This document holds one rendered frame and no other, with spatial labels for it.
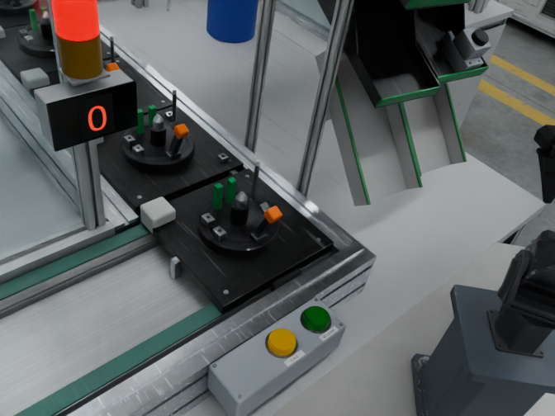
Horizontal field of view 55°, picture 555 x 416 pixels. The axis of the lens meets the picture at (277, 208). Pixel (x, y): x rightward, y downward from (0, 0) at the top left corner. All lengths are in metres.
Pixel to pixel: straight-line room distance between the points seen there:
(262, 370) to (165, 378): 0.13
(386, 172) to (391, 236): 0.17
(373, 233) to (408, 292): 0.16
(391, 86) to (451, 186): 0.48
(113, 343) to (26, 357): 0.12
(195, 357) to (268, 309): 0.14
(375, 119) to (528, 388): 0.53
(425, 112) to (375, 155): 0.18
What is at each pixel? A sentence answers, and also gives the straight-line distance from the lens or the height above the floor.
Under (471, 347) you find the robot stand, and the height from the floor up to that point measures 1.06.
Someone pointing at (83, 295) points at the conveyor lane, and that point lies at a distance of 0.90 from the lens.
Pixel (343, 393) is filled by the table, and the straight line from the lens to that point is 0.89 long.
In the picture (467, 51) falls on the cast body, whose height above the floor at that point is 1.24.
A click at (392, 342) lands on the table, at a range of 0.97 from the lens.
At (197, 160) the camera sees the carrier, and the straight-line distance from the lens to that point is 1.05.
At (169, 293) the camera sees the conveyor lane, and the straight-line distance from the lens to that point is 0.89.
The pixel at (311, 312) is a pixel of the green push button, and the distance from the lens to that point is 0.82.
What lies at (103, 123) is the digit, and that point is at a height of 1.19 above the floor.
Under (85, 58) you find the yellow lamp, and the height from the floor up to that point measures 1.29.
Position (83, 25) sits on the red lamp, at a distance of 0.68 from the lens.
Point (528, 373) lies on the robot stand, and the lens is 0.77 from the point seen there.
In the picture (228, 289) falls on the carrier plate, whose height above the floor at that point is 0.97.
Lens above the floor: 1.62
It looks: 42 degrees down
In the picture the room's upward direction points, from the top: 11 degrees clockwise
